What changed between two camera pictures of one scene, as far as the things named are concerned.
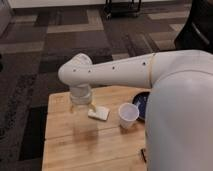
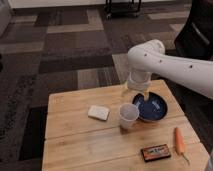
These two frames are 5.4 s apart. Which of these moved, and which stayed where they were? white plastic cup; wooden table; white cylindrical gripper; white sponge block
Moved: white cylindrical gripper
Stayed: wooden table; white plastic cup; white sponge block
